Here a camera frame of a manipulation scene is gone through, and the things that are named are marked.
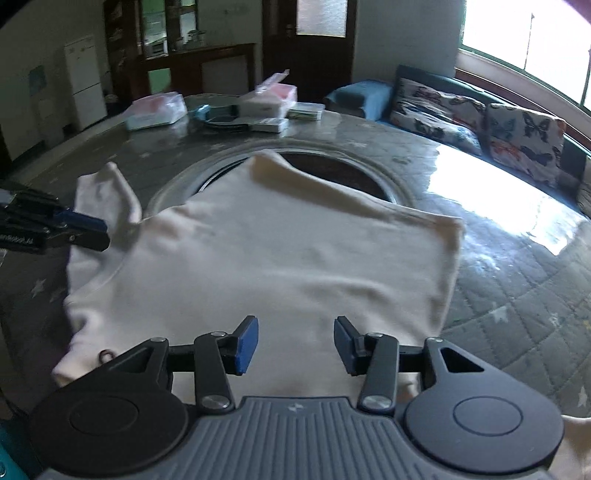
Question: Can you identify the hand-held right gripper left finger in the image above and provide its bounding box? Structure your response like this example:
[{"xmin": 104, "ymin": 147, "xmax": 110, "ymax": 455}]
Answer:
[{"xmin": 95, "ymin": 315, "xmax": 260, "ymax": 414}]

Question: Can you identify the green framed window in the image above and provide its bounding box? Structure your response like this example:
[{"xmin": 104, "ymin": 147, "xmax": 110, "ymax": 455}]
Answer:
[{"xmin": 455, "ymin": 0, "xmax": 591, "ymax": 109}]

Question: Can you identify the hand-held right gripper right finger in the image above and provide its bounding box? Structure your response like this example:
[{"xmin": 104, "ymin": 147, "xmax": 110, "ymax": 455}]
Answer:
[{"xmin": 333, "ymin": 316, "xmax": 497, "ymax": 413}]

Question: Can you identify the teal plastic object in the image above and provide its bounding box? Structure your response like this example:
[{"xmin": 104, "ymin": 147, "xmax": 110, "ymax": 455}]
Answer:
[{"xmin": 0, "ymin": 420, "xmax": 42, "ymax": 480}]

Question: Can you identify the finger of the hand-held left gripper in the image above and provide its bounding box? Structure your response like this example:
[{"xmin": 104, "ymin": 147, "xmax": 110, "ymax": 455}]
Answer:
[
  {"xmin": 44, "ymin": 228, "xmax": 112, "ymax": 252},
  {"xmin": 46, "ymin": 203, "xmax": 108, "ymax": 232}
]

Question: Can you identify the grey pillow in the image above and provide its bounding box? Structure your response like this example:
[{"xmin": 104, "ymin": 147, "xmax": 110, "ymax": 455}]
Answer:
[{"xmin": 575, "ymin": 157, "xmax": 591, "ymax": 217}]

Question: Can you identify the dark wooden door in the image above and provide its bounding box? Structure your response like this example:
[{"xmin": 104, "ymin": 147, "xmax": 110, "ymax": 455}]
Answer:
[{"xmin": 262, "ymin": 0, "xmax": 358, "ymax": 100}]

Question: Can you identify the dark wooden cabinet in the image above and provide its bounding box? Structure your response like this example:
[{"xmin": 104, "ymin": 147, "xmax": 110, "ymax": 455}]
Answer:
[{"xmin": 104, "ymin": 0, "xmax": 257, "ymax": 107}]

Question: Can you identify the green flat box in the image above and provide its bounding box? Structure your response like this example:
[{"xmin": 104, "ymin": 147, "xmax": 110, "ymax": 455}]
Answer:
[{"xmin": 288, "ymin": 102, "xmax": 324, "ymax": 121}]

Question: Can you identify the white tissue box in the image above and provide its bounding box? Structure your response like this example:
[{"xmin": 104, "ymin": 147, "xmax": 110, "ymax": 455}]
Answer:
[{"xmin": 235, "ymin": 95, "xmax": 289, "ymax": 120}]

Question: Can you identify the blue sofa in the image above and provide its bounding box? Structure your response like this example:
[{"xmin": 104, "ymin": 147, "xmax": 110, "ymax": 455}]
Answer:
[{"xmin": 323, "ymin": 65, "xmax": 591, "ymax": 217}]

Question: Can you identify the cream shirt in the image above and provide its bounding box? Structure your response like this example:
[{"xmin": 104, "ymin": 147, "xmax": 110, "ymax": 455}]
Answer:
[{"xmin": 51, "ymin": 151, "xmax": 591, "ymax": 480}]

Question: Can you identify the white flat box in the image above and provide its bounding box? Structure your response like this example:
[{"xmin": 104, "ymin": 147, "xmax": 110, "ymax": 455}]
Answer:
[{"xmin": 249, "ymin": 117, "xmax": 289, "ymax": 134}]

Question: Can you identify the white refrigerator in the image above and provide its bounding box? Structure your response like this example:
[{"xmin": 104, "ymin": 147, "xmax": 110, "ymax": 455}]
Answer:
[{"xmin": 64, "ymin": 39, "xmax": 114, "ymax": 132}]

